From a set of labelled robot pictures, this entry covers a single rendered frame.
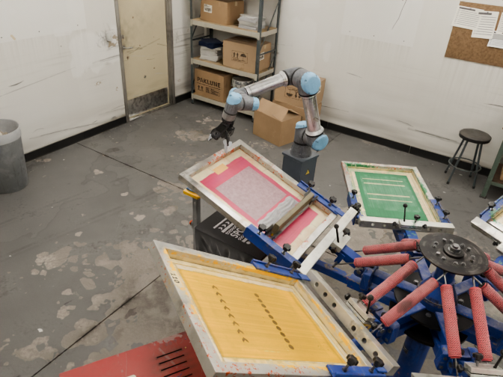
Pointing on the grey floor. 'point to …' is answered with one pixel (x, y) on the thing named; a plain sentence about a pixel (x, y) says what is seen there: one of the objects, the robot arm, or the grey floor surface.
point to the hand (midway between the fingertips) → (216, 146)
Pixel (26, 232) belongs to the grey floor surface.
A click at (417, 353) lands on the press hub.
